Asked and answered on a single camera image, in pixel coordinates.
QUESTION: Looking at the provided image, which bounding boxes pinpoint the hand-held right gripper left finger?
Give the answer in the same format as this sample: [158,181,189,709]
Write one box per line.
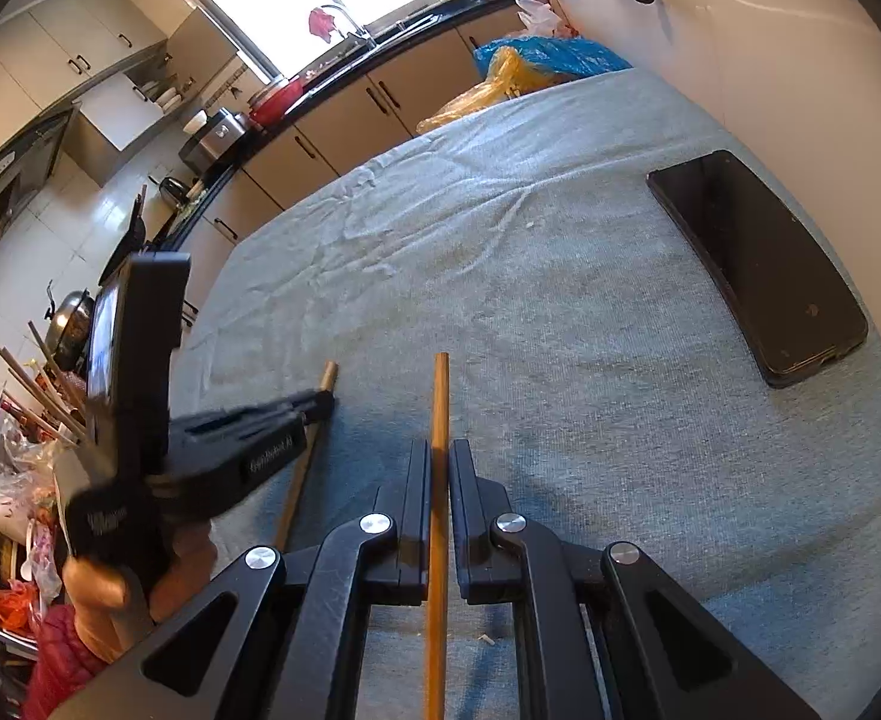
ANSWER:
[46,439,434,720]

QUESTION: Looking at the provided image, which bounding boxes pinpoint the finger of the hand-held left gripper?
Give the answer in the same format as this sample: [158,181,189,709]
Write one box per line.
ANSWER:
[256,388,335,436]

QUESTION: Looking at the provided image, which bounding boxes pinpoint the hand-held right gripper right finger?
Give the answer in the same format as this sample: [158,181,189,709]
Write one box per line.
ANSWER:
[447,439,823,720]

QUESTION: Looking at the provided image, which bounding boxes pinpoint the dark grey utensil holder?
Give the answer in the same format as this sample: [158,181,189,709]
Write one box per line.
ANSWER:
[52,431,92,500]

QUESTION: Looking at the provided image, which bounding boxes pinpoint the row of wooden chopsticks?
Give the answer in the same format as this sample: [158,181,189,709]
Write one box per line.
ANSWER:
[0,347,88,442]

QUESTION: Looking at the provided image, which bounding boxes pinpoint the pale wooden chopstick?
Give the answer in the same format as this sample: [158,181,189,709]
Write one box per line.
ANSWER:
[0,399,62,442]

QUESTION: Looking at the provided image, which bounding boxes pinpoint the person's left hand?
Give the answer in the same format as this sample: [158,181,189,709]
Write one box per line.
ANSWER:
[61,517,220,665]

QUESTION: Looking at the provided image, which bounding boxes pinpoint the steel pot with lid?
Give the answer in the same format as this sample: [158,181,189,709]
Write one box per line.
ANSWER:
[45,281,100,372]

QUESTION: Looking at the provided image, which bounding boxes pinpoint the black frying pan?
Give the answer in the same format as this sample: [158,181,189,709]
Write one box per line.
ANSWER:
[99,184,151,286]

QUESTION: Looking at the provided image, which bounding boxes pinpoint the white plastic bags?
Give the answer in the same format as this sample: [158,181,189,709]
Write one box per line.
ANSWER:
[0,420,62,601]

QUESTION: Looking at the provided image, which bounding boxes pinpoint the blue-grey tablecloth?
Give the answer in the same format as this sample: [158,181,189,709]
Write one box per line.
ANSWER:
[163,66,881,720]

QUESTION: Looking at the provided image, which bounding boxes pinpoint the orange plastic bag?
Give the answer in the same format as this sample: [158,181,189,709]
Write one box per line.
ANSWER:
[0,585,40,632]

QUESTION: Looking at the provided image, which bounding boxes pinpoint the range hood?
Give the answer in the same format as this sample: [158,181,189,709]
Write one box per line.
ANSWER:
[0,109,77,263]

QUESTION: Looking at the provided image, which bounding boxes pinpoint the silver rice cooker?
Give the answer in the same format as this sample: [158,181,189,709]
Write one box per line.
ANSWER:
[178,109,250,177]

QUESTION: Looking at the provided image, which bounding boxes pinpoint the beige lower kitchen cabinets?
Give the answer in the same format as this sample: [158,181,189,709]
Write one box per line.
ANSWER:
[181,0,550,312]

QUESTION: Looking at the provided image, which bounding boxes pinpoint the beige kitchen cabinets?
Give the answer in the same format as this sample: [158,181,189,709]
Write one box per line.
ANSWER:
[181,0,550,312]
[0,0,167,188]

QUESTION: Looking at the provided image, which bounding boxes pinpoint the red basin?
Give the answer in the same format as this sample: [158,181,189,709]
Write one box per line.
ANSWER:
[249,79,306,128]

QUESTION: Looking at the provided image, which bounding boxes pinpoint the yellow plastic bag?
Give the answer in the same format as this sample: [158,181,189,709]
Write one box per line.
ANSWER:
[416,47,554,136]

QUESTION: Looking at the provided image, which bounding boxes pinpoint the black kitchen countertop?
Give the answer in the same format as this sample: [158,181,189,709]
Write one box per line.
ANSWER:
[140,0,542,256]

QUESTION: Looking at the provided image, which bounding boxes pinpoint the beige upper kitchen cabinets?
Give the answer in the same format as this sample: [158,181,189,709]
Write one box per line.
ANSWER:
[0,0,167,188]

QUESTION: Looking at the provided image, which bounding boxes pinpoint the kitchen faucet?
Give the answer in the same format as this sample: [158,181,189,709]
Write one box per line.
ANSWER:
[320,4,378,50]

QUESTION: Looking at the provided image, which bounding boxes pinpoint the black smartphone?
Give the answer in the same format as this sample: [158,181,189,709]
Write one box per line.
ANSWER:
[646,150,870,389]

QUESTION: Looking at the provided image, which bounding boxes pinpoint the blue plastic bag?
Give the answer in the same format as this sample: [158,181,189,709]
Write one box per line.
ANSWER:
[472,34,634,83]

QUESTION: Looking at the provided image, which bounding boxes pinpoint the pale plastic bag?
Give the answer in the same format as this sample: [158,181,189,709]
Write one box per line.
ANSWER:
[515,0,569,38]

